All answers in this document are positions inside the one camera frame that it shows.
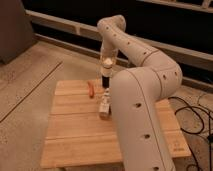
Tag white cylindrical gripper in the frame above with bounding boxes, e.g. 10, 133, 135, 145
100, 48, 118, 65

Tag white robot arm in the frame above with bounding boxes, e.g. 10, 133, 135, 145
97, 15, 182, 171

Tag small dark bottle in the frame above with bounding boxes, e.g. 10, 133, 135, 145
102, 76, 110, 88

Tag grey cabinet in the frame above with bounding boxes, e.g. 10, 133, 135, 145
0, 0, 37, 63

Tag black floor cables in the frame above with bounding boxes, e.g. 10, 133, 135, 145
167, 94, 213, 171

